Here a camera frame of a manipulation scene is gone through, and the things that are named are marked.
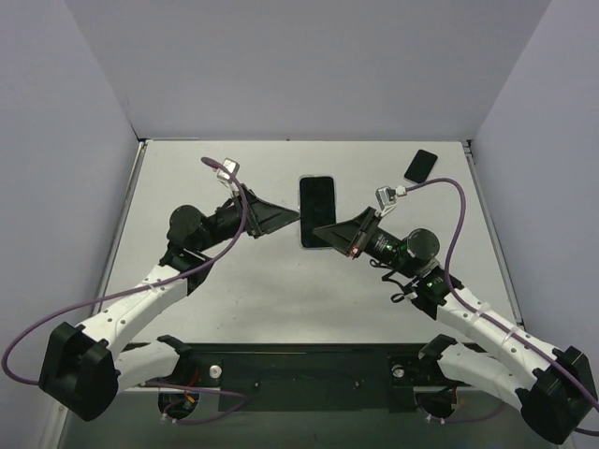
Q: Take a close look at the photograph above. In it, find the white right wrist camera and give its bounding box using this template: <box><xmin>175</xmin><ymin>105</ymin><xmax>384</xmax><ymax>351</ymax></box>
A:
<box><xmin>375</xmin><ymin>186</ymin><xmax>398</xmax><ymax>218</ymax></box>

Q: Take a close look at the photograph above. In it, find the black smartphone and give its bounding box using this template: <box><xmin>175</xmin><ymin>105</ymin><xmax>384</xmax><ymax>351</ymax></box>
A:
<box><xmin>403</xmin><ymin>149</ymin><xmax>438</xmax><ymax>184</ymax></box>
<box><xmin>299</xmin><ymin>176</ymin><xmax>336</xmax><ymax>250</ymax></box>

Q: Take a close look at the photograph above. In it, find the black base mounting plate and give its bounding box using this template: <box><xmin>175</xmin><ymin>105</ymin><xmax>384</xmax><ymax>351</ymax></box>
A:
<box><xmin>161</xmin><ymin>343</ymin><xmax>457</xmax><ymax>413</ymax></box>

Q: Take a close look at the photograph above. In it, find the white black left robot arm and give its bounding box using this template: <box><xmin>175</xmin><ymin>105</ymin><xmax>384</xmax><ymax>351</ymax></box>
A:
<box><xmin>38</xmin><ymin>188</ymin><xmax>300</xmax><ymax>422</ymax></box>

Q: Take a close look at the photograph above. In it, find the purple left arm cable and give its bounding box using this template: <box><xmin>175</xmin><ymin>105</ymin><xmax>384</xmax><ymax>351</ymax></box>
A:
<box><xmin>2</xmin><ymin>157</ymin><xmax>249</xmax><ymax>387</ymax></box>

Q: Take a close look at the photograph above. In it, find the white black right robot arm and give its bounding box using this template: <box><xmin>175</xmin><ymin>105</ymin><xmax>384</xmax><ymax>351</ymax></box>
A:
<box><xmin>314</xmin><ymin>208</ymin><xmax>598</xmax><ymax>444</ymax></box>

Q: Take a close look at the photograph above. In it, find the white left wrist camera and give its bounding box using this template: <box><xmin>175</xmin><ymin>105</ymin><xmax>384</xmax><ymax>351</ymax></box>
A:
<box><xmin>214</xmin><ymin>158</ymin><xmax>240</xmax><ymax>188</ymax></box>

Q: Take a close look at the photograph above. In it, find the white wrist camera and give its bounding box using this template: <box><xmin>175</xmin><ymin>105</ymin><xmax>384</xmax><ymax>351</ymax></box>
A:
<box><xmin>214</xmin><ymin>158</ymin><xmax>240</xmax><ymax>188</ymax></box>
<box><xmin>375</xmin><ymin>186</ymin><xmax>398</xmax><ymax>218</ymax></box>

